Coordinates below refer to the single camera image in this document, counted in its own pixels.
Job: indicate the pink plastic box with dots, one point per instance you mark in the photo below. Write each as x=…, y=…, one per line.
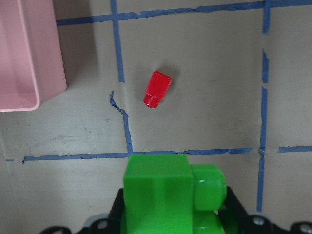
x=31, y=66

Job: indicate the green toy block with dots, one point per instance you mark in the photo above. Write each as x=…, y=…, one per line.
x=165, y=194

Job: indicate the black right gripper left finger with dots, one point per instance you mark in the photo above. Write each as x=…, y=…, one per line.
x=109, y=223

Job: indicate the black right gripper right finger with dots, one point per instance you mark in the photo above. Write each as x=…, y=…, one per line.
x=236, y=220

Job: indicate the red toy block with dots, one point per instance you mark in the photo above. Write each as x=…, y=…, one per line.
x=156, y=89

